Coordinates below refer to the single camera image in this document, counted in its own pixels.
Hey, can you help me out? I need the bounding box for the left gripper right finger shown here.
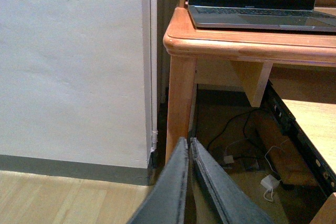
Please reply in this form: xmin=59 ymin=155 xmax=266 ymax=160
xmin=190 ymin=138 xmax=273 ymax=223

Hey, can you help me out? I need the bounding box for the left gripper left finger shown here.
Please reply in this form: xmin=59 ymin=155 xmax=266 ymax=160
xmin=128 ymin=137 xmax=190 ymax=223

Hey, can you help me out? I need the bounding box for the wooden keyboard tray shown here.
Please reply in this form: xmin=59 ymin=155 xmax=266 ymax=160
xmin=265 ymin=77 xmax=335 ymax=223

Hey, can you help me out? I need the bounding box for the white power adapter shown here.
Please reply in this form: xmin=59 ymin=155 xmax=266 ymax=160
xmin=260 ymin=175 xmax=280 ymax=191

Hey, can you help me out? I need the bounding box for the white plug on floor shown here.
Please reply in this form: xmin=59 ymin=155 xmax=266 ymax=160
xmin=223 ymin=155 xmax=235 ymax=165

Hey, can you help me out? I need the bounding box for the wooden desk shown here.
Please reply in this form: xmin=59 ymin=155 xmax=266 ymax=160
xmin=163 ymin=0 xmax=335 ymax=159

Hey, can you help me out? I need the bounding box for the grey open laptop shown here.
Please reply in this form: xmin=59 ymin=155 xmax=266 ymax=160
xmin=187 ymin=0 xmax=335 ymax=33

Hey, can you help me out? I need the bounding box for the white thin cable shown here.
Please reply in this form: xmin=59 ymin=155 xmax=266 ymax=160
xmin=264 ymin=140 xmax=289 ymax=183

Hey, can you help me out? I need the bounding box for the black drawer slide rail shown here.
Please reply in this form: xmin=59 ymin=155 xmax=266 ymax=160
xmin=262 ymin=81 xmax=335 ymax=197

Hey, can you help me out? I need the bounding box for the black floor cable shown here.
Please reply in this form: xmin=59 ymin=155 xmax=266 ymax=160
xmin=207 ymin=107 xmax=274 ymax=162

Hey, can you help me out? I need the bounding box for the white wall conduit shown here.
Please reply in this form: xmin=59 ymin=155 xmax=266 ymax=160
xmin=150 ymin=0 xmax=158 ymax=168

